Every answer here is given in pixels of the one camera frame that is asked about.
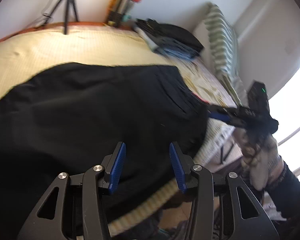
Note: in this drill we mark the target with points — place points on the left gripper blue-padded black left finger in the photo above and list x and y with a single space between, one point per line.
73 205

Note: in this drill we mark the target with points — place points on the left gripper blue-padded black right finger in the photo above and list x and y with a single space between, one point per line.
241 214

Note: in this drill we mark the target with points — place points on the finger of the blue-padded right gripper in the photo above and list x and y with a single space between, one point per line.
224 114

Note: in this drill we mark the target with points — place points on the black pants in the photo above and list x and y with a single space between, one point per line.
69 117

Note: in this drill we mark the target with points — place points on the black sleeved forearm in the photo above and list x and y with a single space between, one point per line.
285 193

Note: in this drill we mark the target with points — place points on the gloved right hand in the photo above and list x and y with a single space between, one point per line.
261 160

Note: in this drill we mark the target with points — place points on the black tracker with green led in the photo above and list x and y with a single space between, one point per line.
258 98

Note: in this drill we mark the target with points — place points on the green white patterned pillow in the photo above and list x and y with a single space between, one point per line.
220 52

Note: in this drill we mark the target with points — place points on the stack of folded clothes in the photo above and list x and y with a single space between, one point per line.
168 39

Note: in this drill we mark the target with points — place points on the folded silver tripod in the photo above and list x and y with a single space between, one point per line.
117 10

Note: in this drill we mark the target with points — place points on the yellow striped bed sheet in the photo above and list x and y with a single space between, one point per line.
25 55

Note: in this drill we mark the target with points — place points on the black mini tripod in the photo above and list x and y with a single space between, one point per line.
68 4

